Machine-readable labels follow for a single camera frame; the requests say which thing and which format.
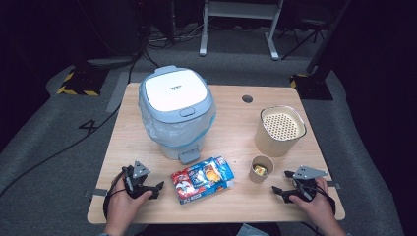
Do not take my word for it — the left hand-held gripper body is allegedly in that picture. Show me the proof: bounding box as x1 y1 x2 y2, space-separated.
122 160 155 200

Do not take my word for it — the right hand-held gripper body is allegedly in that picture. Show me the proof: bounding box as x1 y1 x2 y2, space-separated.
292 165 328 201

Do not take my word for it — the red snack packet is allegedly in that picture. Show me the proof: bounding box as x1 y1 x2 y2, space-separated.
170 169 198 198

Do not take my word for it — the brown paper cup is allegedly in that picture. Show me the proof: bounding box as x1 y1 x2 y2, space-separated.
248 154 275 185

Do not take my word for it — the beige strainer container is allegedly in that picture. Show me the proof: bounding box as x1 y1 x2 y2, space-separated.
254 104 308 158

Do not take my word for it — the blue snack packet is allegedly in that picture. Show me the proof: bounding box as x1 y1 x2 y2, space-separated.
178 155 236 205

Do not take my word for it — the blue and white pedal bin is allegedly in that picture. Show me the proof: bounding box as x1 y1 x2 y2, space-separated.
138 64 217 165

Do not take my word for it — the person's right hand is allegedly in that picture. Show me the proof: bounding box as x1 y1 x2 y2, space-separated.
289 178 337 229

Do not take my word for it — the person's left hand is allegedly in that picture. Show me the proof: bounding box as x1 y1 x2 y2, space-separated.
106 178 153 228

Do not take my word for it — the clear plastic bin liner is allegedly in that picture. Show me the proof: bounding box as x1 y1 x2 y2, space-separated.
139 94 217 148

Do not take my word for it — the grey floor tape strip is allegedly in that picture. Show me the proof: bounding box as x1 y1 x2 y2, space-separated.
105 71 131 114

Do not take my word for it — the black striped stand base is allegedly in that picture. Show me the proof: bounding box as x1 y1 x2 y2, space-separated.
289 73 334 101
56 67 106 97

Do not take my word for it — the dark slanted stand pole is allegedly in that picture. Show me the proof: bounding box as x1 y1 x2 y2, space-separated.
306 0 352 77

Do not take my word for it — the black tripod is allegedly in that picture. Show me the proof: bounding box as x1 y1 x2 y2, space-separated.
280 16 329 61

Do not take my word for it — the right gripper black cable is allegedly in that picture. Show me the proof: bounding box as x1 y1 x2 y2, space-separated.
308 185 337 215

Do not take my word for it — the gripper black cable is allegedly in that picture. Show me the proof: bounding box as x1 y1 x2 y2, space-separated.
308 185 337 215
102 170 127 220

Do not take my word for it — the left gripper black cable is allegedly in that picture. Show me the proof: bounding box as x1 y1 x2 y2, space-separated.
102 170 127 220

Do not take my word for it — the black floor cable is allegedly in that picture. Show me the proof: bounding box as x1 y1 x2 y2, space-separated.
0 48 146 198

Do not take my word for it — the tangle of floor cables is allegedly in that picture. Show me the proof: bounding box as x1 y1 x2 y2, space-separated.
147 21 212 51

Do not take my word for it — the white desk frame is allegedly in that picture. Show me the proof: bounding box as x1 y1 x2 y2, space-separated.
199 0 285 61

